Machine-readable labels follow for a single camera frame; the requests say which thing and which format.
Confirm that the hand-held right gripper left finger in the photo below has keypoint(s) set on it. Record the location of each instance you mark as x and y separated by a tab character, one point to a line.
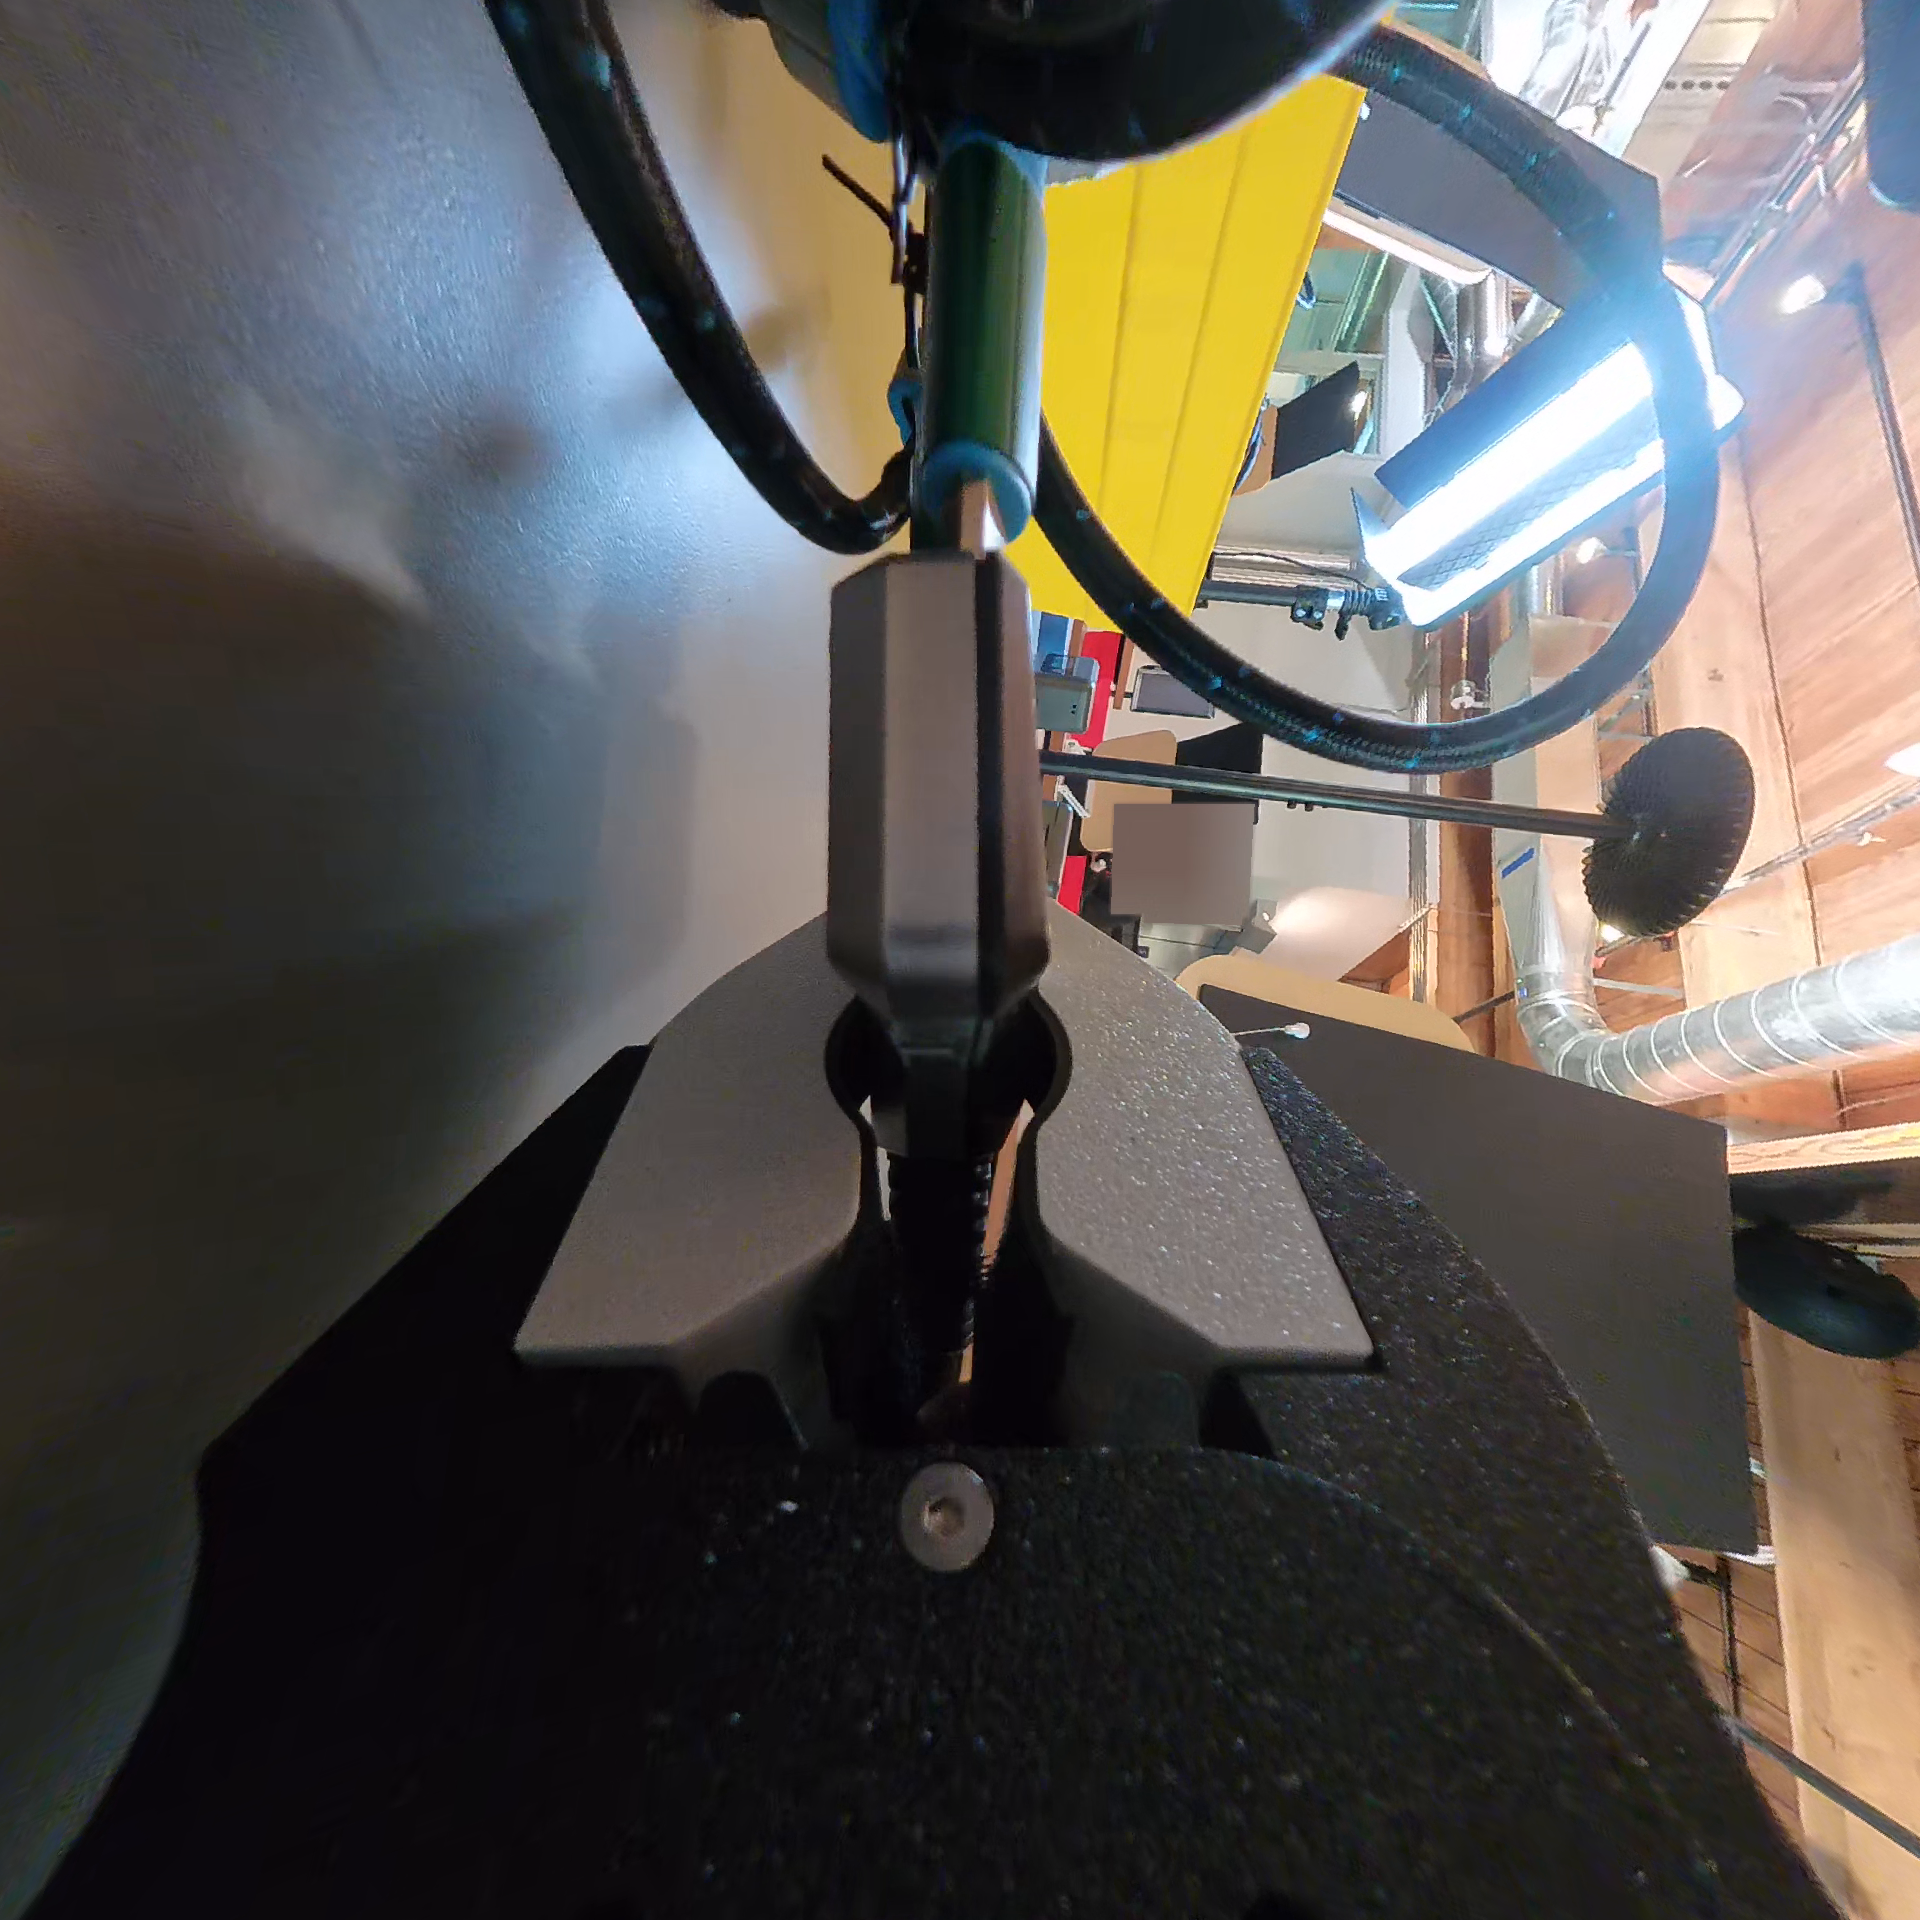
705	1184

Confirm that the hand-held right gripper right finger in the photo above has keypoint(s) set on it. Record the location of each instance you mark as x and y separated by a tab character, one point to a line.
1184	1184

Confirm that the yellow plastic bin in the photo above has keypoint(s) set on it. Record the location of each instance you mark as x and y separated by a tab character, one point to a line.
1184	301

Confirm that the grey desk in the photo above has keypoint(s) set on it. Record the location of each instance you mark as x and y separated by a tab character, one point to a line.
299	751

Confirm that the black sheet wooden board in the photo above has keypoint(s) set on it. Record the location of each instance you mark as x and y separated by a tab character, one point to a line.
1499	1200

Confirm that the red plastic bin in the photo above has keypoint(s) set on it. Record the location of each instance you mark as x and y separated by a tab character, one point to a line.
1103	669
1070	883

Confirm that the plain wooden board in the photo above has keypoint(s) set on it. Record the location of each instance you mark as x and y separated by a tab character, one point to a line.
1142	751

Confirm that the small framed screen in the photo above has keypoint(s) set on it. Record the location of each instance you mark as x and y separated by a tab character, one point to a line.
1171	693

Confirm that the black light stand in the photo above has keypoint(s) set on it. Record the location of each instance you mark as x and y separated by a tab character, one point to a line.
1320	605

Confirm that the black pole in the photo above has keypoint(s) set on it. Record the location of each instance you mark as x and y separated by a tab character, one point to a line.
1674	833

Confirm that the black ceiling lamp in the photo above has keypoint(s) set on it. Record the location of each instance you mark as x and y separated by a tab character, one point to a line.
1822	1299

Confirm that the studio light panel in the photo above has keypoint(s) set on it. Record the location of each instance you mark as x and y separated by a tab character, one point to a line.
1530	451

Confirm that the silver air duct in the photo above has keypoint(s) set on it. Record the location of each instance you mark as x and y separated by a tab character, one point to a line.
1769	1026

